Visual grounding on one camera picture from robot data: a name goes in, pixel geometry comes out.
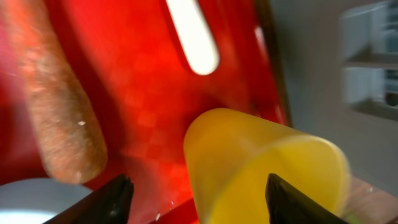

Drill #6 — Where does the yellow plastic cup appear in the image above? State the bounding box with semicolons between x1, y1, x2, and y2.
183;108;351;223

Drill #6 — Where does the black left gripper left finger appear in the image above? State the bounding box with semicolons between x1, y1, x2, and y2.
44;174;134;224

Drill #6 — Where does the grey dishwasher rack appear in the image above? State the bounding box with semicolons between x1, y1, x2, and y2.
271;0;397;194

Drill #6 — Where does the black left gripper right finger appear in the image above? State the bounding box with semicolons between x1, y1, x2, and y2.
265;174;348;224

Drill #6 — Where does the light blue bowl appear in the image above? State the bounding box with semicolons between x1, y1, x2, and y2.
1;178;92;224

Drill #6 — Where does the red serving tray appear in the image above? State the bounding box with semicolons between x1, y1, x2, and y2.
18;1;289;223

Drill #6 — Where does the white plastic spoon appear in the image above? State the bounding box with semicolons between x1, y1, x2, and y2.
166;0;220;76

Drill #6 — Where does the orange carrot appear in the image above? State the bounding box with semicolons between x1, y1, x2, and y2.
1;0;108;184

